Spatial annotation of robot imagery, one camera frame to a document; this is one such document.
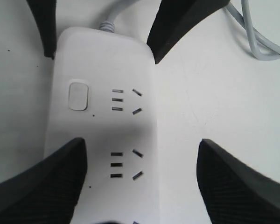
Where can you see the white five-outlet power strip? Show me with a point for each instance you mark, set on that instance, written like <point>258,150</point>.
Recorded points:
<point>102,92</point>

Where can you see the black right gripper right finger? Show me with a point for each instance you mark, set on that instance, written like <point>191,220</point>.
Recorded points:
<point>234,193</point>

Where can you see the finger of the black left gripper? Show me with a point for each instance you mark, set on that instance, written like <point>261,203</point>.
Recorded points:
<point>44,13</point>
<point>174,19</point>

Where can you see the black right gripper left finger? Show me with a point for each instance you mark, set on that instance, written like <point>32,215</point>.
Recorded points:
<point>48,192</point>

